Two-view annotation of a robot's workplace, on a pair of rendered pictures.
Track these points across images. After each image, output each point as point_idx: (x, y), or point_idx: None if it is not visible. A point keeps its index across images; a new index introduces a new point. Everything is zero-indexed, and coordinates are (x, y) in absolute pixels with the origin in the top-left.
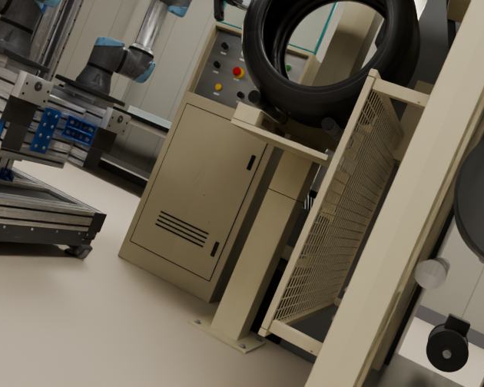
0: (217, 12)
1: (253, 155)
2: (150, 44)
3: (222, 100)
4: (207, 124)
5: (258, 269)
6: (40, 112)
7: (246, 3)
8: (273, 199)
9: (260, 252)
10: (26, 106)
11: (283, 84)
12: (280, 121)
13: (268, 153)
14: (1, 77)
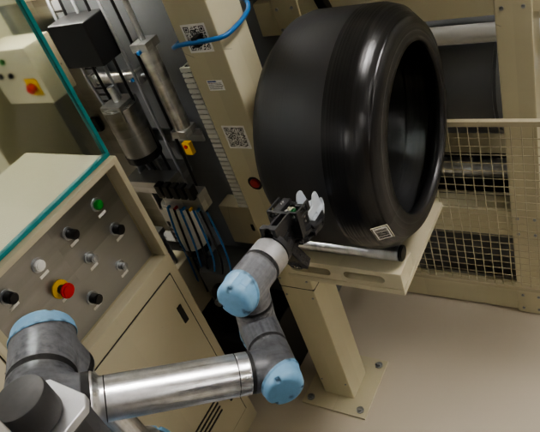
0: (308, 260)
1: (178, 306)
2: (145, 426)
3: (81, 333)
4: (117, 369)
5: (346, 329)
6: None
7: (323, 207)
8: (321, 288)
9: (340, 321)
10: None
11: (426, 211)
12: None
13: (183, 285)
14: None
